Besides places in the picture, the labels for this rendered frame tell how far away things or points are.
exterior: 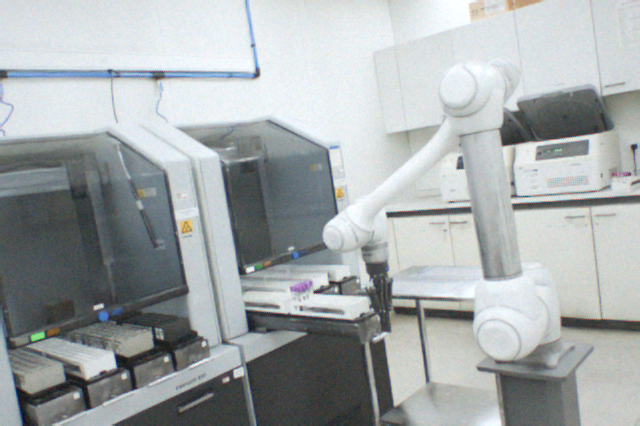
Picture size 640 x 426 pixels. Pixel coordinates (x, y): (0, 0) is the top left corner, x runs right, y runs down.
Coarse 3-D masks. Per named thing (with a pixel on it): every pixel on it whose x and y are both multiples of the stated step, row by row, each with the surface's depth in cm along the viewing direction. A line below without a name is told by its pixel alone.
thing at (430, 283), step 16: (400, 272) 251; (416, 272) 245; (432, 272) 241; (448, 272) 236; (464, 272) 231; (480, 272) 227; (400, 288) 221; (416, 288) 218; (432, 288) 214; (448, 288) 210; (464, 288) 206; (416, 304) 260; (368, 352) 230; (368, 368) 229; (368, 384) 231; (432, 384) 258; (448, 384) 255; (496, 384) 192; (416, 400) 244; (432, 400) 242; (448, 400) 239; (464, 400) 237; (480, 400) 235; (496, 400) 232; (384, 416) 234; (400, 416) 232; (416, 416) 230; (432, 416) 227; (448, 416) 225; (464, 416) 223; (480, 416) 221; (496, 416) 219
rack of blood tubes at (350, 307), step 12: (312, 300) 205; (324, 300) 203; (336, 300) 200; (348, 300) 197; (360, 300) 194; (300, 312) 206; (312, 312) 203; (324, 312) 207; (336, 312) 206; (348, 312) 191; (360, 312) 194
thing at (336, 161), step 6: (330, 150) 265; (336, 150) 268; (330, 156) 264; (336, 156) 268; (336, 162) 267; (342, 168) 270; (336, 174) 267; (336, 192) 266; (342, 192) 269; (342, 198) 269; (342, 204) 269
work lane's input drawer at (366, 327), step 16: (256, 320) 221; (272, 320) 215; (288, 320) 209; (304, 320) 203; (320, 320) 199; (336, 320) 194; (352, 320) 190; (368, 320) 191; (336, 336) 194; (352, 336) 189; (368, 336) 190; (384, 336) 190
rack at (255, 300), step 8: (248, 296) 228; (256, 296) 227; (264, 296) 224; (272, 296) 221; (280, 296) 221; (288, 296) 218; (248, 304) 231; (256, 304) 229; (264, 304) 227; (272, 304) 231; (280, 304) 213; (288, 304) 213; (280, 312) 214
